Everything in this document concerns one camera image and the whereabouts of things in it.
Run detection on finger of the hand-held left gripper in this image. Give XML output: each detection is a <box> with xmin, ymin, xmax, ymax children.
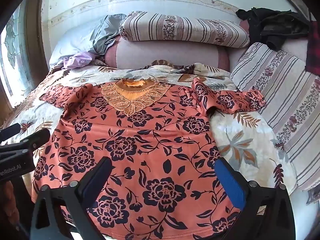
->
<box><xmin>0</xmin><ymin>123</ymin><xmax>21</xmax><ymax>140</ymax></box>
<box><xmin>0</xmin><ymin>129</ymin><xmax>51</xmax><ymax>156</ymax></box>

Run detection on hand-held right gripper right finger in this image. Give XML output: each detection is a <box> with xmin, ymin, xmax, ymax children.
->
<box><xmin>214</xmin><ymin>157</ymin><xmax>295</xmax><ymax>240</ymax></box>

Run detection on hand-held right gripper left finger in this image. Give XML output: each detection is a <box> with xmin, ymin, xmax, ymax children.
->
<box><xmin>30</xmin><ymin>156</ymin><xmax>113</xmax><ymax>240</ymax></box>

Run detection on orange floral shirt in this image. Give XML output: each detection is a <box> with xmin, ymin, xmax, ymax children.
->
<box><xmin>31</xmin><ymin>77</ymin><xmax>267</xmax><ymax>240</ymax></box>

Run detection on black clothes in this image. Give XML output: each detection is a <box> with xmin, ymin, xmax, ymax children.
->
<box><xmin>236</xmin><ymin>7</ymin><xmax>313</xmax><ymax>52</ymax></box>

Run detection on cream leaf-print blanket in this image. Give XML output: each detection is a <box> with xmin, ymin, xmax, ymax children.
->
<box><xmin>5</xmin><ymin>64</ymin><xmax>298</xmax><ymax>198</ymax></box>

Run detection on patterned glass window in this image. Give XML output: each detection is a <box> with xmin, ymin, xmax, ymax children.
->
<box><xmin>0</xmin><ymin>5</ymin><xmax>34</xmax><ymax>110</ymax></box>

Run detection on purple cloth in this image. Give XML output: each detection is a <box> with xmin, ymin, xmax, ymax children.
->
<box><xmin>63</xmin><ymin>51</ymin><xmax>93</xmax><ymax>69</ymax></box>

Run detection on grey and white pillow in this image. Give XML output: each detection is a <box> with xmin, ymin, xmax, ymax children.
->
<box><xmin>49</xmin><ymin>14</ymin><xmax>127</xmax><ymax>69</ymax></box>

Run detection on striped floral pillow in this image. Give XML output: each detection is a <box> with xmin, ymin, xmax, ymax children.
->
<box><xmin>229</xmin><ymin>42</ymin><xmax>320</xmax><ymax>192</ymax></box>
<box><xmin>119</xmin><ymin>11</ymin><xmax>250</xmax><ymax>48</ymax></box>

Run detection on brown patterned cloth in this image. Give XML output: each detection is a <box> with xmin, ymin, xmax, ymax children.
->
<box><xmin>142</xmin><ymin>59</ymin><xmax>195</xmax><ymax>70</ymax></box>

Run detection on pink and white bolster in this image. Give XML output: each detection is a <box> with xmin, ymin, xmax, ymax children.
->
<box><xmin>104</xmin><ymin>36</ymin><xmax>230</xmax><ymax>71</ymax></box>

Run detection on red plaid cloth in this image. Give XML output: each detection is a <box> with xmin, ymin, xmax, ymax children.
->
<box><xmin>305</xmin><ymin>21</ymin><xmax>320</xmax><ymax>77</ymax></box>

